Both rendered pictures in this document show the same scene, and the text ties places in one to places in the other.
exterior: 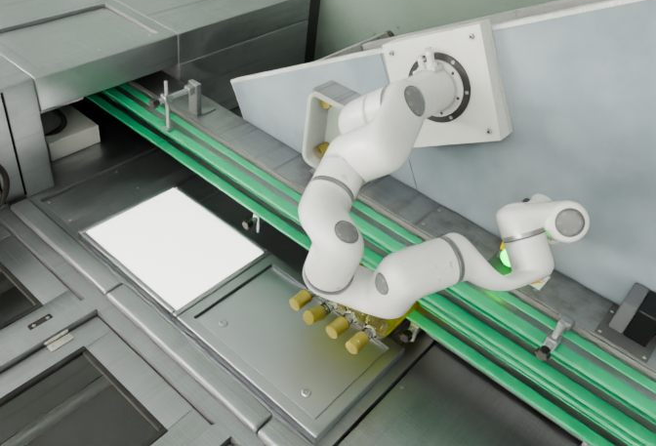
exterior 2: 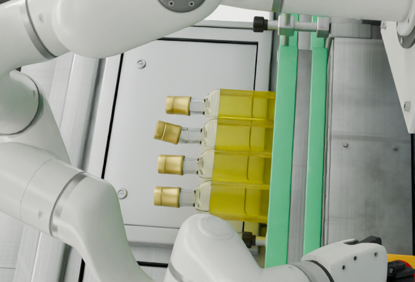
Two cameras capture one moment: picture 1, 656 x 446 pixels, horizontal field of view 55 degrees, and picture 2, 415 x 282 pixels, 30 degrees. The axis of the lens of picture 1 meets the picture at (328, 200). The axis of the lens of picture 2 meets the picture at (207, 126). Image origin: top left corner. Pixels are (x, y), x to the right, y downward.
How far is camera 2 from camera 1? 1.01 m
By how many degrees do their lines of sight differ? 46
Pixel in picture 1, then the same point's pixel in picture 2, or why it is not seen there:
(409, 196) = (387, 97)
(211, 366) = (84, 94)
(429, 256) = (22, 183)
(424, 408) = not seen: outside the picture
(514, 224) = (175, 248)
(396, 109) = not seen: outside the picture
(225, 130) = not seen: outside the picture
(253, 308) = (181, 73)
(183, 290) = not seen: hidden behind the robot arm
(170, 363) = (68, 61)
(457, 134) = (399, 71)
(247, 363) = (109, 120)
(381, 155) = (55, 27)
